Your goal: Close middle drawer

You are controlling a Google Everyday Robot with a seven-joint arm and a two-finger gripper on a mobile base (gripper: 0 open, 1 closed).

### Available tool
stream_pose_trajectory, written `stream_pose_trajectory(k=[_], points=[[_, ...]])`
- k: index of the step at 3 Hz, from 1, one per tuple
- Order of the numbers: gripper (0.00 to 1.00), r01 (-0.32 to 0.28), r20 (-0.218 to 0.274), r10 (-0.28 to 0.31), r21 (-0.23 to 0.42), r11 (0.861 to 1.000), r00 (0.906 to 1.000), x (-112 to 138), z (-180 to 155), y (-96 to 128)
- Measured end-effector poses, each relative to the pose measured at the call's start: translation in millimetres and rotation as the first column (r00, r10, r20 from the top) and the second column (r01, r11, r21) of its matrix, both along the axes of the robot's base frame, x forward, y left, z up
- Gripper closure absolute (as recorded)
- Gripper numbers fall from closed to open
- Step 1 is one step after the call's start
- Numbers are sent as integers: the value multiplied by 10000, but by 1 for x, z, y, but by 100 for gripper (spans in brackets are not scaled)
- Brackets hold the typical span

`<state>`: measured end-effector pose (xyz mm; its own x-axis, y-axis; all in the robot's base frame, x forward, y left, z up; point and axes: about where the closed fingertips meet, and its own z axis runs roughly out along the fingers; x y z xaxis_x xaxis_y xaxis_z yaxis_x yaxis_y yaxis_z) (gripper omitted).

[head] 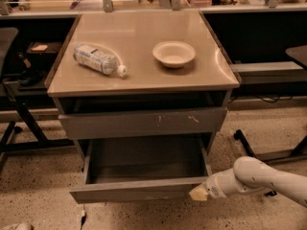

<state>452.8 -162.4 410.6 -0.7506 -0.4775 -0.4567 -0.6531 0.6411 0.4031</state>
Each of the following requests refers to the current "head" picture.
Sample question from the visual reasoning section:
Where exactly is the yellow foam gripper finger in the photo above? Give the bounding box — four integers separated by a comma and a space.
189, 184, 209, 201

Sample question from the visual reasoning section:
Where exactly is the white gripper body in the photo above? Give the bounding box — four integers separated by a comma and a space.
205, 174, 225, 199

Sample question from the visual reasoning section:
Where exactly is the grey drawer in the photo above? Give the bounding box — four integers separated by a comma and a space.
70, 135, 211, 204
59, 107, 227, 140

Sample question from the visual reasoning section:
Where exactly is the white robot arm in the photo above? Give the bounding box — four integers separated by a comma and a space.
189, 156, 307, 207

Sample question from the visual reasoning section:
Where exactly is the grey drawer cabinet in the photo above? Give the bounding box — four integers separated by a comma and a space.
44, 9, 243, 174

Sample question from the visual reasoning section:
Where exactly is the grey top drawer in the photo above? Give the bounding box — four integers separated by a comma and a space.
59, 107, 227, 140

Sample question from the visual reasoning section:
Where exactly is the black table leg right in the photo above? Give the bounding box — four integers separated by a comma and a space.
233, 129, 307, 197

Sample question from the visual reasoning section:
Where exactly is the white paper bowl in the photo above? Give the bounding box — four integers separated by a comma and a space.
153, 41, 196, 69

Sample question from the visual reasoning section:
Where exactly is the clear plastic water bottle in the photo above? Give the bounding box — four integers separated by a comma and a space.
73, 44, 128, 78

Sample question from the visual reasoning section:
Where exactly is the white shoe tip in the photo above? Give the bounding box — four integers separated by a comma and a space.
0, 222, 34, 230

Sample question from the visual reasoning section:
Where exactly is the black box on shelf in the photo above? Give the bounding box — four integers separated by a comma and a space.
26, 41, 61, 61

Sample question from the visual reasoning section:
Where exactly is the black office chair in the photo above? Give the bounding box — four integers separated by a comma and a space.
0, 27, 18, 78

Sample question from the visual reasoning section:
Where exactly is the white cable on floor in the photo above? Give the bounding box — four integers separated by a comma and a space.
78, 208, 87, 230

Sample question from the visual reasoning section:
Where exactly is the black table frame left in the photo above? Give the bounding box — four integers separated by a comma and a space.
0, 80, 76, 173

